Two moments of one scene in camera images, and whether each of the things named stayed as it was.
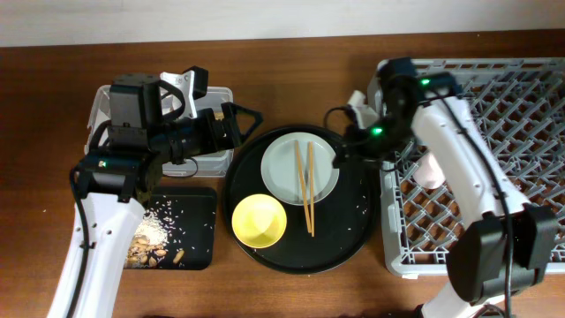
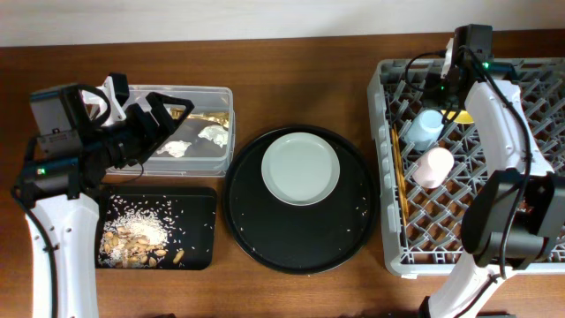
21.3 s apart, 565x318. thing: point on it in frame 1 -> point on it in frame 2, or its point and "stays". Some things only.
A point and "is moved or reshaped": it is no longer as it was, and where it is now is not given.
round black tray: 320,237 stays
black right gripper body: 373,143 -> 446,100
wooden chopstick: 312,187 -> 402,177
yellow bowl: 259,221 is moved or reshaped
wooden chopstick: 308,224 -> 399,176
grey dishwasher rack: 520,103 stays
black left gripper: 214,140 -> 152,134
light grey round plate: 280,167 stays
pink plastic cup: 429,172 stays
